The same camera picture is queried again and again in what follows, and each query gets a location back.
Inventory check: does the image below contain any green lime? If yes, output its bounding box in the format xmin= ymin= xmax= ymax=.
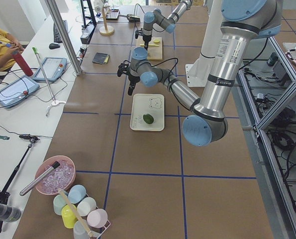
xmin=143 ymin=114 xmax=154 ymax=124

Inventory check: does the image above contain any steel scoop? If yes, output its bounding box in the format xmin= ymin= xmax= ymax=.
xmin=119 ymin=14 xmax=140 ymax=22

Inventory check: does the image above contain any rack of coloured cups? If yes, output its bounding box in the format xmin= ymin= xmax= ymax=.
xmin=55 ymin=185 xmax=111 ymax=239

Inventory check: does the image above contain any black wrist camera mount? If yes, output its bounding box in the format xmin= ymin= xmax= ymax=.
xmin=117 ymin=63 xmax=129 ymax=77

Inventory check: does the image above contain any black computer mouse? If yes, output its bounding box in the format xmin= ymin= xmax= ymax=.
xmin=49 ymin=42 xmax=60 ymax=50

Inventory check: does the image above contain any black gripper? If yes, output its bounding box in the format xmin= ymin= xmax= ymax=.
xmin=127 ymin=73 xmax=140 ymax=87
xmin=142 ymin=35 xmax=151 ymax=47

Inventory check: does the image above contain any steel muddler rod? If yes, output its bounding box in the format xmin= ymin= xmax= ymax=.
xmin=19 ymin=161 xmax=60 ymax=196

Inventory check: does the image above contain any blue teach pendant near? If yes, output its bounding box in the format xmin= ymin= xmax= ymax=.
xmin=0 ymin=75 xmax=40 ymax=108

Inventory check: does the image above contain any grey folded cloth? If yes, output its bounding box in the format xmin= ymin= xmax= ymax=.
xmin=92 ymin=52 xmax=110 ymax=65

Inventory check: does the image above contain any person in yellow shirt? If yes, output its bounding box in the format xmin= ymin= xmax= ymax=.
xmin=0 ymin=28 xmax=24 ymax=72

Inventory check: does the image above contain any blue teach pendant far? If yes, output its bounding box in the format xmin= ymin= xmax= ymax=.
xmin=31 ymin=57 xmax=67 ymax=82

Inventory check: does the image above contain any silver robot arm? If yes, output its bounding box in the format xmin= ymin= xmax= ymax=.
xmin=118 ymin=0 xmax=283 ymax=146
xmin=136 ymin=0 xmax=193 ymax=50

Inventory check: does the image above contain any pink bowl with ice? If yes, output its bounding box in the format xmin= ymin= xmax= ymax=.
xmin=35 ymin=155 xmax=76 ymax=195

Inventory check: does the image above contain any wooden mug tree stand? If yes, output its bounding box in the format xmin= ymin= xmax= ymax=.
xmin=99 ymin=6 xmax=114 ymax=36

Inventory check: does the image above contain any blue teach pendant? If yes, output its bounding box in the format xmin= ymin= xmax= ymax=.
xmin=0 ymin=75 xmax=40 ymax=108
xmin=31 ymin=57 xmax=67 ymax=82

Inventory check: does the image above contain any black tripod stick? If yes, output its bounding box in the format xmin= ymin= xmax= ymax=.
xmin=0 ymin=134 xmax=39 ymax=233

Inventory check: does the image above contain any white plastic tray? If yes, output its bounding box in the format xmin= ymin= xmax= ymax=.
xmin=130 ymin=94 xmax=165 ymax=131

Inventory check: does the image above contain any red bottle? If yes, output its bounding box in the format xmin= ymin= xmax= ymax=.
xmin=11 ymin=50 xmax=33 ymax=77

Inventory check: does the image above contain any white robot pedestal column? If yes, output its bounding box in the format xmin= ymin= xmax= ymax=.
xmin=186 ymin=0 xmax=223 ymax=87

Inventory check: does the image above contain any aluminium frame post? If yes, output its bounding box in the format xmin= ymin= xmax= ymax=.
xmin=45 ymin=0 xmax=82 ymax=76

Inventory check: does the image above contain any white grabber stick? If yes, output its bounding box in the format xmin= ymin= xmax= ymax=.
xmin=32 ymin=47 xmax=66 ymax=117

